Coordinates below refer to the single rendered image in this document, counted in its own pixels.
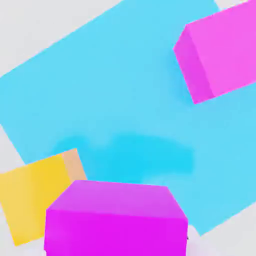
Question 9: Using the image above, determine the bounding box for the small magenta cube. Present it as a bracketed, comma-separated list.
[43, 179, 189, 256]

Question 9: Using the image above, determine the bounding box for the large cyan box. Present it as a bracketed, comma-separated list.
[0, 0, 256, 237]

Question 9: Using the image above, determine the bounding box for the small pink cube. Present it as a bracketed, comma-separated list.
[172, 0, 256, 105]

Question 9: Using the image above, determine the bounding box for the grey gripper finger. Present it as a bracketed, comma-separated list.
[186, 227, 198, 256]

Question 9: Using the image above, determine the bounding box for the small yellow cube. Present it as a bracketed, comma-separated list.
[0, 147, 88, 247]

